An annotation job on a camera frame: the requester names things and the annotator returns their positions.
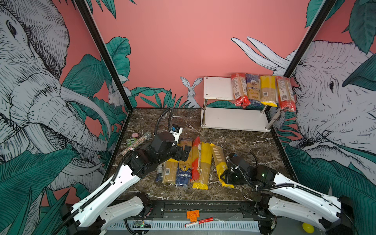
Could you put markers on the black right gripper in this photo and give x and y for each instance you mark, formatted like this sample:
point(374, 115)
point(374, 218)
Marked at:
point(226, 177)

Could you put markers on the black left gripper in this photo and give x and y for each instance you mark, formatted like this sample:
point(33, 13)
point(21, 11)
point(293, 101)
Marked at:
point(179, 154)

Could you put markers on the yellow-end spaghetti bag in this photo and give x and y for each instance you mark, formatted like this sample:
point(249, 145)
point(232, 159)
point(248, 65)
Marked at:
point(220, 163)

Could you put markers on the red double spaghetti bag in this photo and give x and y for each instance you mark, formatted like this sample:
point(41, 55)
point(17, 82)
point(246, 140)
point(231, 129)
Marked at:
point(285, 94)

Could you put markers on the blue portrait spaghetti bag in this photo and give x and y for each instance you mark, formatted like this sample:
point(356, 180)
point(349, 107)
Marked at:
point(253, 89)

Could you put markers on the yellow-top spaghetti bag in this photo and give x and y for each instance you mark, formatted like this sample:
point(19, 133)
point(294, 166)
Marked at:
point(268, 90)

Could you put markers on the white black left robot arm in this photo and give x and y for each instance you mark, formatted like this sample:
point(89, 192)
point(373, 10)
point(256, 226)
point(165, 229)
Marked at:
point(93, 214)

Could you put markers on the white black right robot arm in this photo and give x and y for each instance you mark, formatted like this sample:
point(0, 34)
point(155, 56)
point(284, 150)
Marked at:
point(281, 196)

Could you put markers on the white two-tier shelf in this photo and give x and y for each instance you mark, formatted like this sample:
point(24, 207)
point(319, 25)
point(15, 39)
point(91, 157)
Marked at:
point(220, 88)

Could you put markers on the glitter silver microphone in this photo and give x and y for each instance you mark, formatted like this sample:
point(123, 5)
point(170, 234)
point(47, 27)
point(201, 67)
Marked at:
point(137, 143)

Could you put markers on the yellow label spaghetti bag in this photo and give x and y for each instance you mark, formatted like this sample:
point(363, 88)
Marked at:
point(169, 173)

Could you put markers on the clear blue-end spaghetti bag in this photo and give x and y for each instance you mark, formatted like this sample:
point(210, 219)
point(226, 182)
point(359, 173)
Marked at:
point(159, 174)

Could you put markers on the blue-bottom spaghetti bag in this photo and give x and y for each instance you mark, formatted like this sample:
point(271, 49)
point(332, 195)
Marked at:
point(184, 172)

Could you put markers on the green number toy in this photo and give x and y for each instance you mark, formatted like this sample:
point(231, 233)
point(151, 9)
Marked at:
point(130, 141)

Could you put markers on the red yellow narrow spaghetti bag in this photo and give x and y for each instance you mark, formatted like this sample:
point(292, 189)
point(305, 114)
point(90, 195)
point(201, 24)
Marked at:
point(195, 159)

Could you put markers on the plain yellow spaghetti bag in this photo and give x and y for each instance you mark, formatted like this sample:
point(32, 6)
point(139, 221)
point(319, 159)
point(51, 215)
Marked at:
point(205, 167)

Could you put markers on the red white marker pen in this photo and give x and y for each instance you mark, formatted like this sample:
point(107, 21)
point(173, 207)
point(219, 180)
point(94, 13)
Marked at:
point(191, 224)

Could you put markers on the orange plastic block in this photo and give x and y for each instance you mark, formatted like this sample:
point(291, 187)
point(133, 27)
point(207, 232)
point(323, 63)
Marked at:
point(193, 215)

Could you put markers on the yellow light bulb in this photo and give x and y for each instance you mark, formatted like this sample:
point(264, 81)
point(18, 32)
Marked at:
point(309, 229)

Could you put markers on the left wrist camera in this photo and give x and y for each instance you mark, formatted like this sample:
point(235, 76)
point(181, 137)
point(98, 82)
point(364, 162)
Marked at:
point(176, 131)

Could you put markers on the white perforated cable tray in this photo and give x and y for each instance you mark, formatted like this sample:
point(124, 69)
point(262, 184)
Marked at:
point(175, 225)

